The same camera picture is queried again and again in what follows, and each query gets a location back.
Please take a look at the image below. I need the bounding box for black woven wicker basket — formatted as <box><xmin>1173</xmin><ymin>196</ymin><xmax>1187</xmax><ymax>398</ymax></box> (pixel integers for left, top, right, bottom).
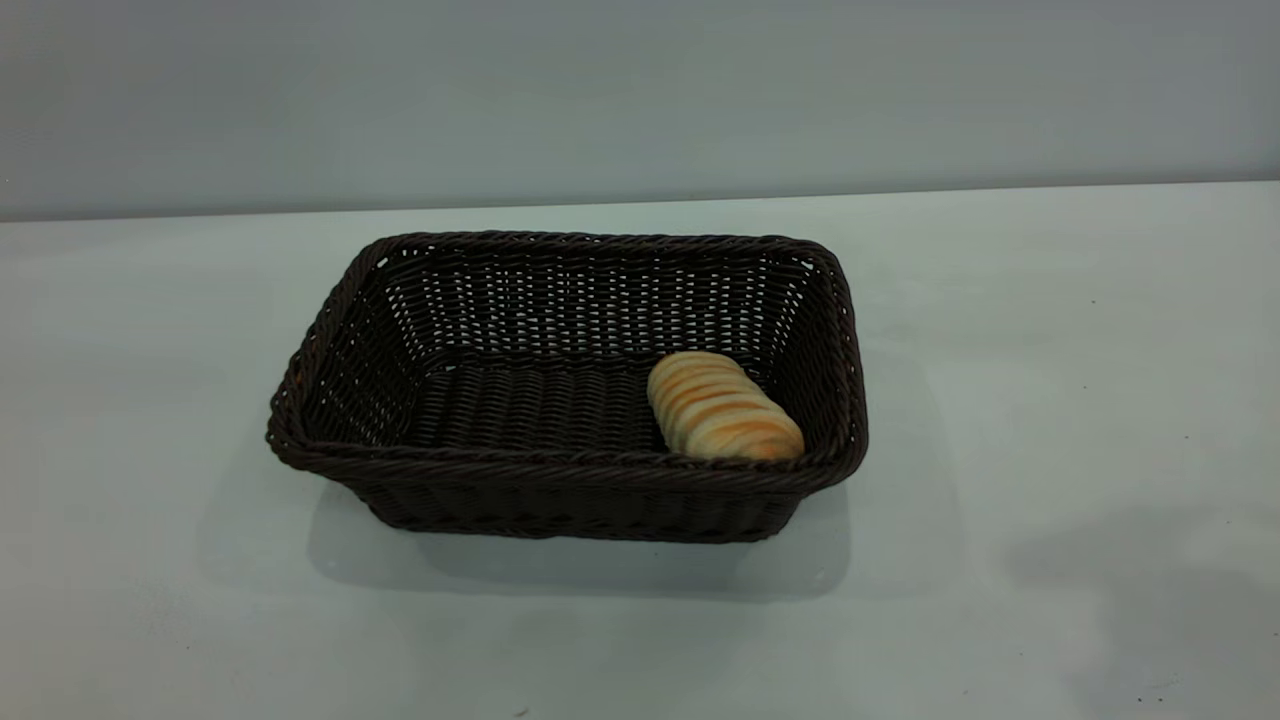
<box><xmin>265</xmin><ymin>230</ymin><xmax>869</xmax><ymax>544</ymax></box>

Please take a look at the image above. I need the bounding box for striped golden bread roll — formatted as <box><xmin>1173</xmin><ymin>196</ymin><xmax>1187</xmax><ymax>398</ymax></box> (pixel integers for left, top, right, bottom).
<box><xmin>647</xmin><ymin>350</ymin><xmax>806</xmax><ymax>462</ymax></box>

